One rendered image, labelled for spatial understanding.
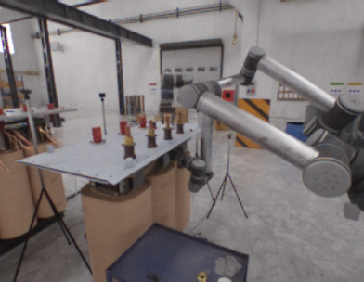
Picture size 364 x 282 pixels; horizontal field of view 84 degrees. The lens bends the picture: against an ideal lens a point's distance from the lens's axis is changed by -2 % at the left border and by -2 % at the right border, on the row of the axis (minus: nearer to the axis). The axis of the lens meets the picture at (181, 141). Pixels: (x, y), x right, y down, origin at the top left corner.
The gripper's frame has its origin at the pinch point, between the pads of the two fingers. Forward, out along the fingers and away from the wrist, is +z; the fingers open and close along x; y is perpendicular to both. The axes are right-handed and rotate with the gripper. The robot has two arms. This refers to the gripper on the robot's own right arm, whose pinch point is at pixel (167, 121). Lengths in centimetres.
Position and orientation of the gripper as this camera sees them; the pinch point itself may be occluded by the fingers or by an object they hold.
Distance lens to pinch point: 175.6
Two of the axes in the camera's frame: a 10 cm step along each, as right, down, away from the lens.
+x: -9.0, -1.1, 4.2
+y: 4.4, -2.2, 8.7
